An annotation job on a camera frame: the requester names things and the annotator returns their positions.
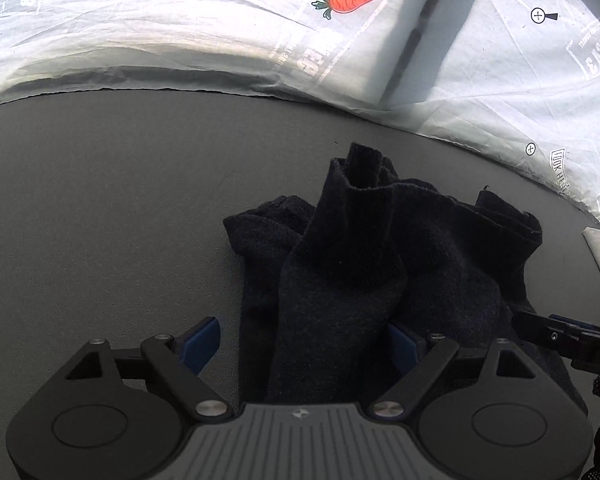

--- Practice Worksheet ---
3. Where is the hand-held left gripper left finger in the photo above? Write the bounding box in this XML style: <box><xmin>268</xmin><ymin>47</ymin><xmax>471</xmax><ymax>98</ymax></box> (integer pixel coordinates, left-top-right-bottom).
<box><xmin>66</xmin><ymin>316</ymin><xmax>231</xmax><ymax>418</ymax></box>

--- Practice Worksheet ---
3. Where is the grey window pillar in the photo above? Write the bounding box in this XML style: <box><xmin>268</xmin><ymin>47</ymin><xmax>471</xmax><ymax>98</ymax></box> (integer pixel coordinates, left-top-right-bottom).
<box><xmin>377</xmin><ymin>0</ymin><xmax>498</xmax><ymax>106</ymax></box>

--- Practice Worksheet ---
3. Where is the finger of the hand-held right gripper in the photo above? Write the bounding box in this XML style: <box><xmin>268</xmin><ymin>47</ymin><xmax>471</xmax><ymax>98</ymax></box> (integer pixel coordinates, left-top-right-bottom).
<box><xmin>511</xmin><ymin>311</ymin><xmax>600</xmax><ymax>358</ymax></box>

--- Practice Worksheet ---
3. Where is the white printed plastic sheet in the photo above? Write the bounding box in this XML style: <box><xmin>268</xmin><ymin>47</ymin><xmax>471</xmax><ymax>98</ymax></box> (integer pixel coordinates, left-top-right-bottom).
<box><xmin>0</xmin><ymin>0</ymin><xmax>446</xmax><ymax>111</ymax></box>
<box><xmin>395</xmin><ymin>0</ymin><xmax>600</xmax><ymax>223</ymax></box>

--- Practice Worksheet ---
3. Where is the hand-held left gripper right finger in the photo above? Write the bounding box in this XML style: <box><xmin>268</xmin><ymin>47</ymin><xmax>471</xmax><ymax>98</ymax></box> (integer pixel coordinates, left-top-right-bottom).
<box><xmin>372</xmin><ymin>322</ymin><xmax>538</xmax><ymax>418</ymax></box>

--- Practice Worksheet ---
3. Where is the navy knit sweater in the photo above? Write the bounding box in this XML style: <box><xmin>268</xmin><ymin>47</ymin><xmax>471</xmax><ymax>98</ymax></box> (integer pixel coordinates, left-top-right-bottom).
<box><xmin>223</xmin><ymin>142</ymin><xmax>588</xmax><ymax>416</ymax></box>

